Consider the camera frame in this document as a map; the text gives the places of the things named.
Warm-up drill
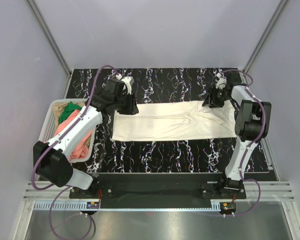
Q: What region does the green t shirt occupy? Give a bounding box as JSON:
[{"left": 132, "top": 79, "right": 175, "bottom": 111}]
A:
[{"left": 58, "top": 101, "right": 85, "bottom": 124}]

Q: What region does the beige t shirt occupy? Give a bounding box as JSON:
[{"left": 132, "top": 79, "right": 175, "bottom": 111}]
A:
[{"left": 52, "top": 101, "right": 86, "bottom": 128}]

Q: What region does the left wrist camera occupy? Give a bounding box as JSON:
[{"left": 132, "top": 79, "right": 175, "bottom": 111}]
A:
[{"left": 121, "top": 76, "right": 134, "bottom": 95}]

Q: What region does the left small circuit board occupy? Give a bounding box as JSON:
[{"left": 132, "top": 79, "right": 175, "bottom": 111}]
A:
[{"left": 86, "top": 201, "right": 100, "bottom": 209}]

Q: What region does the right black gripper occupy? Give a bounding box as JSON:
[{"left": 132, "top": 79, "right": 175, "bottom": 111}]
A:
[{"left": 201, "top": 85, "right": 231, "bottom": 109}]

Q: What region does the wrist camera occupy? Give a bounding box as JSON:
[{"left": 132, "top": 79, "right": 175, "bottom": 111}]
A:
[
  {"left": 215, "top": 72, "right": 227, "bottom": 90},
  {"left": 121, "top": 76, "right": 134, "bottom": 95}
]

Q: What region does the right aluminium frame post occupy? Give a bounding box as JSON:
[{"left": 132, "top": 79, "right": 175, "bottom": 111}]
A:
[{"left": 242, "top": 0, "right": 290, "bottom": 76}]

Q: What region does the aluminium frame post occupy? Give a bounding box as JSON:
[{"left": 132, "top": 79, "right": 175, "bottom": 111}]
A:
[
  {"left": 26, "top": 0, "right": 72, "bottom": 77},
  {"left": 242, "top": 0, "right": 290, "bottom": 76}
]

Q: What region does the left aluminium frame post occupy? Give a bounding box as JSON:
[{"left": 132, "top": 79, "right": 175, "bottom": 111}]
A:
[{"left": 26, "top": 0, "right": 72, "bottom": 77}]

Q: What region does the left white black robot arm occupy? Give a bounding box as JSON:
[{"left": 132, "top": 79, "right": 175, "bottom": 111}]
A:
[{"left": 31, "top": 75, "right": 139, "bottom": 198}]

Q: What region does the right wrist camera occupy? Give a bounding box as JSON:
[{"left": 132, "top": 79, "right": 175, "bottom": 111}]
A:
[{"left": 215, "top": 72, "right": 227, "bottom": 90}]

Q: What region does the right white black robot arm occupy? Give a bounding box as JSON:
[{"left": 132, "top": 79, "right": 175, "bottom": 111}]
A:
[{"left": 202, "top": 83, "right": 272, "bottom": 199}]

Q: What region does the small circuit board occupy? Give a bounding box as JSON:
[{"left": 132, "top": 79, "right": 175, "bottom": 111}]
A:
[
  {"left": 86, "top": 201, "right": 100, "bottom": 209},
  {"left": 222, "top": 202, "right": 237, "bottom": 210}
]

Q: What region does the aluminium front rail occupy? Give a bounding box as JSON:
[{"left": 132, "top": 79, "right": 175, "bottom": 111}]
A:
[{"left": 23, "top": 181, "right": 294, "bottom": 201}]

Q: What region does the white slotted cable duct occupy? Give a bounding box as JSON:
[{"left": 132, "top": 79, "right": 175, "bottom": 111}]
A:
[{"left": 33, "top": 201, "right": 98, "bottom": 211}]

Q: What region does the white plastic laundry basket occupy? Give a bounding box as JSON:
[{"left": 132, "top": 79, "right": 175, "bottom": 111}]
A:
[{"left": 38, "top": 98, "right": 96, "bottom": 164}]

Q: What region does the right small circuit board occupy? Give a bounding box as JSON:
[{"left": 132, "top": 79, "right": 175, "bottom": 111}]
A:
[{"left": 222, "top": 202, "right": 237, "bottom": 210}]

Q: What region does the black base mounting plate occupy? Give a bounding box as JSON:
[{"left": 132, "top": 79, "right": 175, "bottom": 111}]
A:
[{"left": 69, "top": 173, "right": 247, "bottom": 210}]

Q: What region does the cream white t shirt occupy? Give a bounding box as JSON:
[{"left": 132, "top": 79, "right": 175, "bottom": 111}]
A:
[{"left": 112, "top": 100, "right": 236, "bottom": 142}]

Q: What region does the salmon pink t shirt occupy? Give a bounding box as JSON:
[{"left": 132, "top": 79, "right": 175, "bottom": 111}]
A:
[{"left": 54, "top": 109, "right": 93, "bottom": 160}]

